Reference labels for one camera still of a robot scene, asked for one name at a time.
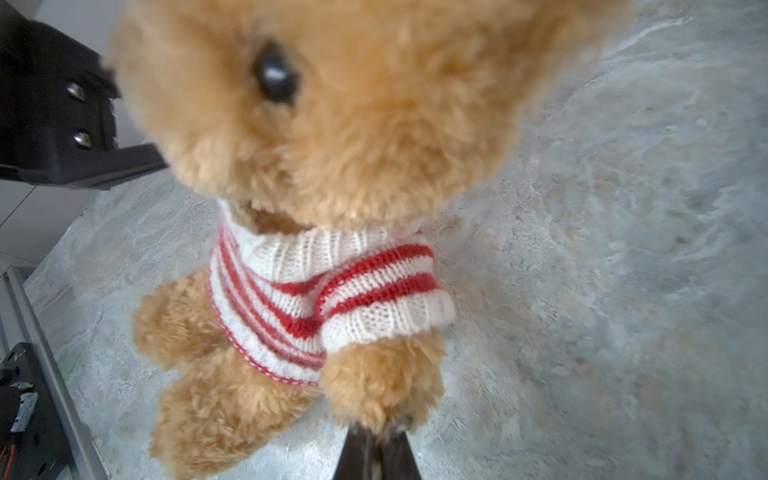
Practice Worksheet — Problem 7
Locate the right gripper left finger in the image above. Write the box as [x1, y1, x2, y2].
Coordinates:
[1, 2, 167, 190]

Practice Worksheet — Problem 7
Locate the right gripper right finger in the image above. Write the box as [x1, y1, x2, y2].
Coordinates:
[332, 419, 422, 480]

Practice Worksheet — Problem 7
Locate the red white striped knit sweater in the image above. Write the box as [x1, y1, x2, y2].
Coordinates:
[207, 201, 456, 387]

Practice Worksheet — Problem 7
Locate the brown plush teddy bear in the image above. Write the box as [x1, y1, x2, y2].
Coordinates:
[103, 1, 631, 479]

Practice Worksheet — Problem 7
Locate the aluminium mounting rail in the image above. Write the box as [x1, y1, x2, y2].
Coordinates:
[1, 267, 110, 479]

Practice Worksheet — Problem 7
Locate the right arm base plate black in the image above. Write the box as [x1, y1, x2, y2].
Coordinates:
[1, 342, 72, 480]

